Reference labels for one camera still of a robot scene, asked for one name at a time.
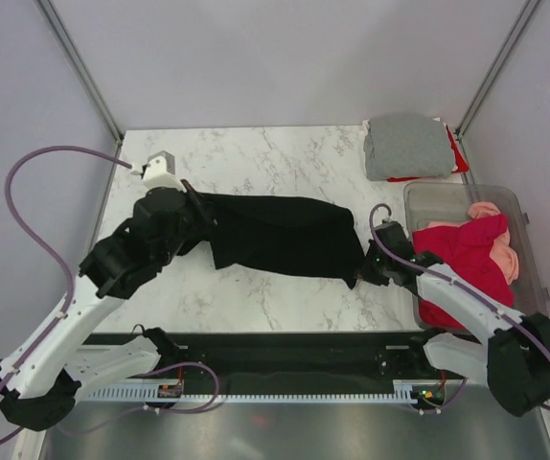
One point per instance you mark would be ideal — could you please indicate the folded red t-shirt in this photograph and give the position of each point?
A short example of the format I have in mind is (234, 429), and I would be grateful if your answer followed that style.
(461, 164)

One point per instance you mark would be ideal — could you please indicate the magenta t-shirt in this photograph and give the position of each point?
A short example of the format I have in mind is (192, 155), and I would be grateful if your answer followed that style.
(466, 248)

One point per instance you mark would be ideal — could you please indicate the folded grey t-shirt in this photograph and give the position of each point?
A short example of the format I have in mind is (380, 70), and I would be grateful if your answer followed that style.
(406, 145)

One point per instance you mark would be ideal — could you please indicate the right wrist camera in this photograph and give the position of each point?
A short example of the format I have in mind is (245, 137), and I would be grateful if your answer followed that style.
(392, 236)

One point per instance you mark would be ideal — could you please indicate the black t-shirt blue logo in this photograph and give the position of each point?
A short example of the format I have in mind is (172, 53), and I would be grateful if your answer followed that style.
(290, 235)

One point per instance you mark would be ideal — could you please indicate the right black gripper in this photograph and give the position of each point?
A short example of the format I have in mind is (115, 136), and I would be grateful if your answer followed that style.
(366, 271)

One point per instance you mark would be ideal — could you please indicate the clear plastic bin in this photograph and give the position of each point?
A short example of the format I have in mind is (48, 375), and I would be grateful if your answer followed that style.
(427, 203)

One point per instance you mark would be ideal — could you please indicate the right aluminium frame post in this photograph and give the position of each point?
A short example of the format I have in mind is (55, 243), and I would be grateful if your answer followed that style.
(507, 48)

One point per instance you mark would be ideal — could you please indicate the salmon pink t-shirt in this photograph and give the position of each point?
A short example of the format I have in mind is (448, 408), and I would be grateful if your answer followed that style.
(502, 253)

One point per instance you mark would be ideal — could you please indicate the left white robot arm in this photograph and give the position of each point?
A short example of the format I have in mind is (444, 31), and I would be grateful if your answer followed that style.
(41, 382)

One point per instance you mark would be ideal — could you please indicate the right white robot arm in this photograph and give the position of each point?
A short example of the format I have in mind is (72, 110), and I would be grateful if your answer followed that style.
(505, 350)

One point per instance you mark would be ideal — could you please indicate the left aluminium frame post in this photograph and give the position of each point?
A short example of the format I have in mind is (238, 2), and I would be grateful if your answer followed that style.
(54, 20)

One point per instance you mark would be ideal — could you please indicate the slotted white cable duct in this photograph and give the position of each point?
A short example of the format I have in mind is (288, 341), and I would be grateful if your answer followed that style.
(166, 391)

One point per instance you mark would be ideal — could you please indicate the aluminium frame post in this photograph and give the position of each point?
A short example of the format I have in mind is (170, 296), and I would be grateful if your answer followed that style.
(54, 20)
(507, 48)

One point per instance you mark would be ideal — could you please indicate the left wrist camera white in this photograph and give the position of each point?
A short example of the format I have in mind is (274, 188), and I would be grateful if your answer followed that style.
(158, 172)

